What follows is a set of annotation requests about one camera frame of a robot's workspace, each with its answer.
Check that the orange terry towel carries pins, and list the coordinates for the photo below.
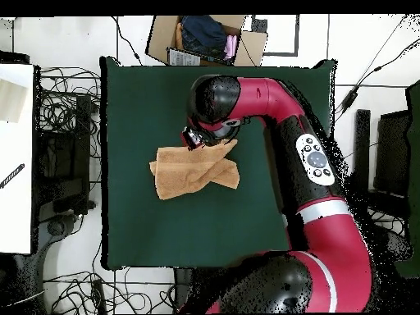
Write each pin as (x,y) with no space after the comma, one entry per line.
(183,174)

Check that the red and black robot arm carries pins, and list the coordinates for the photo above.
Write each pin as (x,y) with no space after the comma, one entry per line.
(328,229)

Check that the printed paper label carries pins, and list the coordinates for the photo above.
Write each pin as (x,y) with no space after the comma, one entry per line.
(183,58)

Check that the pink garment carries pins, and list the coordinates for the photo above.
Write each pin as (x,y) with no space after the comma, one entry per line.
(230,47)

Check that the tan cloth in box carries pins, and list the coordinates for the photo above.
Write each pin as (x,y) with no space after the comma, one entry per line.
(178,37)

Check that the dark green table cloth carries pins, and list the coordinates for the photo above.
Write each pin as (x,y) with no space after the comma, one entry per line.
(147,229)

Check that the blue jeans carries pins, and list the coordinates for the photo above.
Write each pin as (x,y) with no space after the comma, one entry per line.
(203,36)

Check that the cardboard box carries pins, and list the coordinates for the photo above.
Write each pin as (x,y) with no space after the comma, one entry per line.
(160,36)

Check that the black equipment stand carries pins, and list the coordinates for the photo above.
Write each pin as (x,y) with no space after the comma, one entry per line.
(82,131)
(361,147)

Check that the black power adapter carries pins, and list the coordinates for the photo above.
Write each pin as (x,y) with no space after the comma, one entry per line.
(349,100)

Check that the black office chair base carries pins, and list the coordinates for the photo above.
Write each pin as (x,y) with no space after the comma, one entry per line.
(398,242)
(55,228)

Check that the black power strip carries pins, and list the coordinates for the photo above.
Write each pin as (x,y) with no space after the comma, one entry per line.
(97,293)

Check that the black striped stick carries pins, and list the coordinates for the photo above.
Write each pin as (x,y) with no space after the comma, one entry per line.
(13,175)

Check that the beige paper sheet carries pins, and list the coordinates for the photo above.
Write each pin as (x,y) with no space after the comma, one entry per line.
(11,101)

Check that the white side table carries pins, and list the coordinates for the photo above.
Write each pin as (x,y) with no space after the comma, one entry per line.
(16,213)

